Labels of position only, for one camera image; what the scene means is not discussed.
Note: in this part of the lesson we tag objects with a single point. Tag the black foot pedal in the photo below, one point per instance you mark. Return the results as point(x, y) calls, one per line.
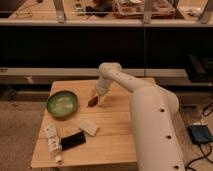
point(200, 134)

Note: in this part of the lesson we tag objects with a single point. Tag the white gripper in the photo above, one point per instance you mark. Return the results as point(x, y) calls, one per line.
point(101, 88)

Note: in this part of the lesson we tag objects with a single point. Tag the white sponge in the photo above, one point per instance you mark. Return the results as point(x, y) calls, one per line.
point(89, 127)

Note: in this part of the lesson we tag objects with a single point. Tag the black rectangular block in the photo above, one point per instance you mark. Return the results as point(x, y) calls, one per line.
point(73, 140)

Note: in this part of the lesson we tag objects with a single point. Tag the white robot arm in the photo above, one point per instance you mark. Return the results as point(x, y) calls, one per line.
point(151, 108)

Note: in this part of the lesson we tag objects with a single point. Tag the clutter tray on shelf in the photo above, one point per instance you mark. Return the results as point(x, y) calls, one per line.
point(135, 9)

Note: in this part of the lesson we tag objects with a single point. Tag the white tube bottle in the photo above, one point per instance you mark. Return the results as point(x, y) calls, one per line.
point(53, 142)

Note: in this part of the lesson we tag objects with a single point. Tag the green bowl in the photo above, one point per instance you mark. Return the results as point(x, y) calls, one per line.
point(62, 104)

